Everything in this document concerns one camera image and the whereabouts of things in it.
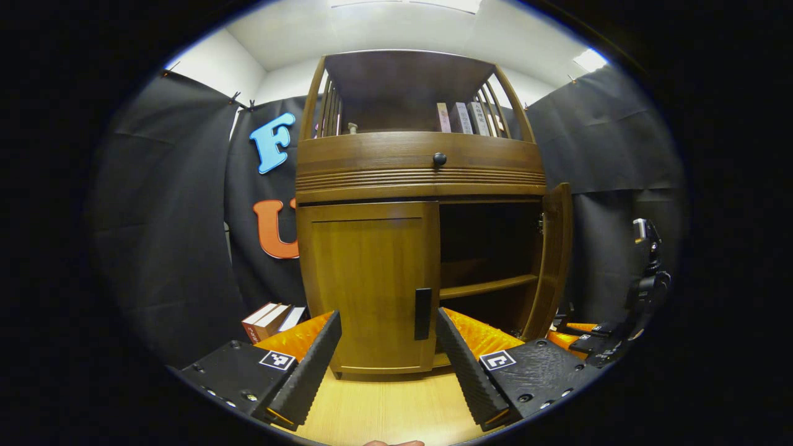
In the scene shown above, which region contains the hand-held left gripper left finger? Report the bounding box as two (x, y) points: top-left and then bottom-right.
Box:
(175, 308), (343, 432)

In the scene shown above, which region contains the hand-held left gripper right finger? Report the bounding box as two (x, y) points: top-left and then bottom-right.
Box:
(436, 307), (605, 433)

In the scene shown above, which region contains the wooden cabinet door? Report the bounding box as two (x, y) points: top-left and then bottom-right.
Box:
(297, 201), (442, 376)
(522, 183), (574, 343)

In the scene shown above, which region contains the black door handle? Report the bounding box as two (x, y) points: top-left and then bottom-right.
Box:
(414, 287), (433, 341)

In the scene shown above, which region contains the wooden double-door shoe cabinet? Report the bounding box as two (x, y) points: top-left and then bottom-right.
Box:
(294, 50), (574, 378)

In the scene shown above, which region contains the red white book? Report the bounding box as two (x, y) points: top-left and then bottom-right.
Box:
(242, 302), (279, 345)

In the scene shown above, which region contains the wooden inner shelf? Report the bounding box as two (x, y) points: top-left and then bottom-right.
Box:
(439, 274), (540, 301)

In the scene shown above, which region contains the black backdrop cloth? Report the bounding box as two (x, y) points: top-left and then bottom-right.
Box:
(84, 62), (688, 369)

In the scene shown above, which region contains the grey book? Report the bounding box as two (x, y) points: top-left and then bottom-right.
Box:
(450, 102), (475, 134)

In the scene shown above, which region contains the large ceiling light panel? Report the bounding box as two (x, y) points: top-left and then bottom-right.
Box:
(328, 0), (484, 14)

